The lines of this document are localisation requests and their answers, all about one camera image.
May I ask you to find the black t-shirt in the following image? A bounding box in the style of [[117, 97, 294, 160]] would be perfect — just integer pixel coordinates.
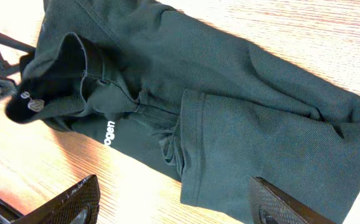
[[6, 0, 360, 223]]

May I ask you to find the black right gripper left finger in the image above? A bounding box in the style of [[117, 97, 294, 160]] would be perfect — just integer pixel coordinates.
[[14, 174, 100, 224]]

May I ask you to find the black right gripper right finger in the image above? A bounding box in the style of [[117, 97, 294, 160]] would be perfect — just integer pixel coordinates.
[[249, 177, 334, 224]]

